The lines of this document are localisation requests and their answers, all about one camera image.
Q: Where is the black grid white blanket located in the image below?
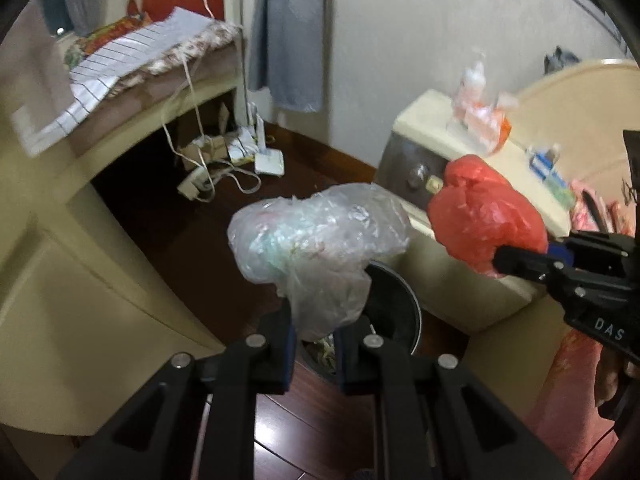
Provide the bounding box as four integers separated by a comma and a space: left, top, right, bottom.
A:
11, 8, 215, 157

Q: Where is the black trash bin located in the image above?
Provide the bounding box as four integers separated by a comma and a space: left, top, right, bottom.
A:
298, 261, 422, 384

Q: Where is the cream bed frame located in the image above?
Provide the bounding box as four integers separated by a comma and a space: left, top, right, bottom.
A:
0, 39, 246, 436

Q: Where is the clutter on nightstand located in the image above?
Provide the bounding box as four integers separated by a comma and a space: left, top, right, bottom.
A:
447, 47, 520, 156

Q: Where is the white router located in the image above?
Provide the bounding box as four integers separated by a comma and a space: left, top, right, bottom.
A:
248, 103, 285, 177

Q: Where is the white power strip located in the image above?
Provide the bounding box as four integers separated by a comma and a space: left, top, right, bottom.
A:
177, 167, 213, 200

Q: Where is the clear plastic bag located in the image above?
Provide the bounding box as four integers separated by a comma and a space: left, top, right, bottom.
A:
227, 183, 413, 341

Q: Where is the cream nightstand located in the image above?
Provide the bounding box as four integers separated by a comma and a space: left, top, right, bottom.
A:
374, 56, 640, 336

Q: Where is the grey curtain near side window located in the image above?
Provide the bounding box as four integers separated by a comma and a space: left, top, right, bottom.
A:
247, 0, 326, 113

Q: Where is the colourful pillow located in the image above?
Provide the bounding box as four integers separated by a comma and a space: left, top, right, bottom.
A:
63, 13, 152, 70

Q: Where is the right hand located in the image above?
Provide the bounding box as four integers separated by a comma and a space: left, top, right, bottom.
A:
594, 347, 625, 408

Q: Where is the red plastic bag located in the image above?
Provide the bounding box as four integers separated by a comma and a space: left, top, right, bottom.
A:
426, 155, 548, 278

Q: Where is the white charging cable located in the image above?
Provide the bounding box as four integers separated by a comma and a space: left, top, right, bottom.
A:
159, 0, 264, 206

